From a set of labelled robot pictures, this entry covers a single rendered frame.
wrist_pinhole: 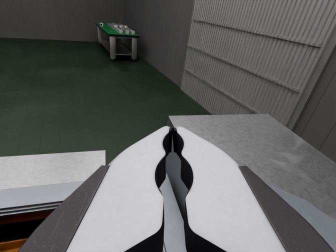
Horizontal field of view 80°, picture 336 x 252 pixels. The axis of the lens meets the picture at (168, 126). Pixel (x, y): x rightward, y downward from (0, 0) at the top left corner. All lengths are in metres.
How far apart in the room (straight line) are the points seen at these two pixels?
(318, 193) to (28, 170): 1.22
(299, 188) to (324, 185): 0.11
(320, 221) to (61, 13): 8.49
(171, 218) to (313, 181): 0.52
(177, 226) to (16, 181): 0.76
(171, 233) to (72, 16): 8.25
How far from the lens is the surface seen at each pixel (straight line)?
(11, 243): 1.02
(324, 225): 0.72
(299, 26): 2.63
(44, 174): 1.17
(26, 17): 8.68
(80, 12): 8.63
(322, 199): 0.84
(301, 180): 0.87
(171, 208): 0.85
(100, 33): 7.99
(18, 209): 0.94
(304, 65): 2.54
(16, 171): 1.24
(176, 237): 0.79
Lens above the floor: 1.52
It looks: 31 degrees down
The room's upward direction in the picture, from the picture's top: 8 degrees clockwise
